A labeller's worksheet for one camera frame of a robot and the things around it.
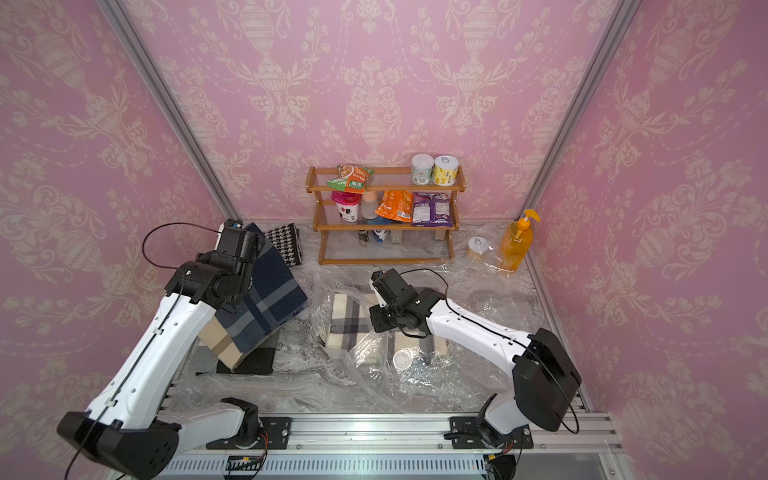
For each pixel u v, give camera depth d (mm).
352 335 878
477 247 1042
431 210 999
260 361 849
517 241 954
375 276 755
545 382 416
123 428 372
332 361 835
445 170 876
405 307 612
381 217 1008
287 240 1091
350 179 876
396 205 1005
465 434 731
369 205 992
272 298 840
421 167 887
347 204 950
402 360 831
